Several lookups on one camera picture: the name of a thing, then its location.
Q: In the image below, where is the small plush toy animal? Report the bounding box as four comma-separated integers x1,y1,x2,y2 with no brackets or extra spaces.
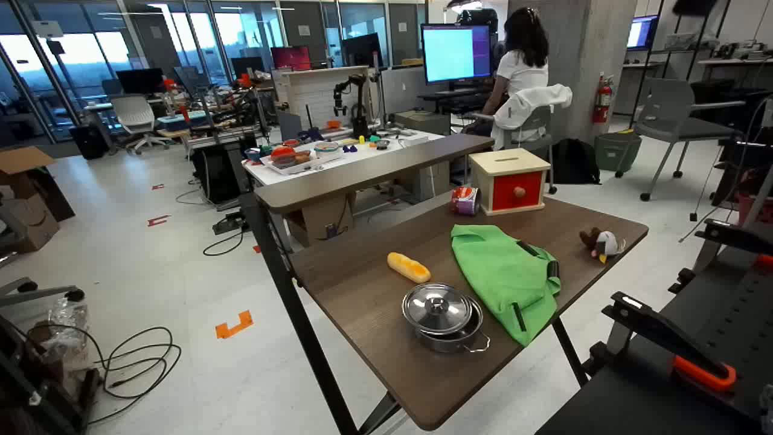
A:
580,227,626,267

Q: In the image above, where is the orange handled black clamp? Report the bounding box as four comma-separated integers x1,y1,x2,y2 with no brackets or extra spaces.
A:
603,292,737,394

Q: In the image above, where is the yellow toy banana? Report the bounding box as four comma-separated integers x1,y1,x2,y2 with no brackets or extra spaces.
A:
387,252,430,283

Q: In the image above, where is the black perforated mount plate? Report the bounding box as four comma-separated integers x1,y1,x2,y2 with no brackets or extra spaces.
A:
536,250,773,435

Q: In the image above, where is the small pink patterned cup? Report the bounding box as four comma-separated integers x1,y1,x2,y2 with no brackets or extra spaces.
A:
451,186,481,216

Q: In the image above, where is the cardboard box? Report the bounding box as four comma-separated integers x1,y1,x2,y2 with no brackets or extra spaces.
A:
0,146,74,254

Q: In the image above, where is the white table with toys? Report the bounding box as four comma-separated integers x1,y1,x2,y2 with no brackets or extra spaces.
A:
240,128,436,186

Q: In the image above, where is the steel pot with lid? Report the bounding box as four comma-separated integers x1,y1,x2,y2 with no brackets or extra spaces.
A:
401,283,492,356

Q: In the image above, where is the wooden box with red drawer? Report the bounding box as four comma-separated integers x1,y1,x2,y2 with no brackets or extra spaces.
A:
471,148,551,216

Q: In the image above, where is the computer monitor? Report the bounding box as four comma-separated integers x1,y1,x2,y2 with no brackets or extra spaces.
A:
420,24,492,86

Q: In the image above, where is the red fire extinguisher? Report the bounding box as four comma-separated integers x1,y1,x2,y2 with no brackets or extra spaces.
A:
592,72,612,127

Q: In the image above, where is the orange floor marker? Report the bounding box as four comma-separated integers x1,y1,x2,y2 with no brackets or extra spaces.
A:
215,309,253,341

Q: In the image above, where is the person in white shirt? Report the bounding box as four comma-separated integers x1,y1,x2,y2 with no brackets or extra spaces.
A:
482,7,547,116

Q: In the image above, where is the green cloth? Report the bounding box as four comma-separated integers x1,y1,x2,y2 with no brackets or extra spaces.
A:
448,226,562,345

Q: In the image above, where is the brown folding table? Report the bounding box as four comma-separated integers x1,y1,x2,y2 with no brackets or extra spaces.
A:
238,191,652,435

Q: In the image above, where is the black floor cable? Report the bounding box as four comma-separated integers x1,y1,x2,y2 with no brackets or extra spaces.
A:
45,325,183,429

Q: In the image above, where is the black backpack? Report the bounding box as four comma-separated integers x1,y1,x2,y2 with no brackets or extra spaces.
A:
553,139,599,185

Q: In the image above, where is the grey office chair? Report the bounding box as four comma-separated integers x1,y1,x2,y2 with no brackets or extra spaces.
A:
634,77,734,200

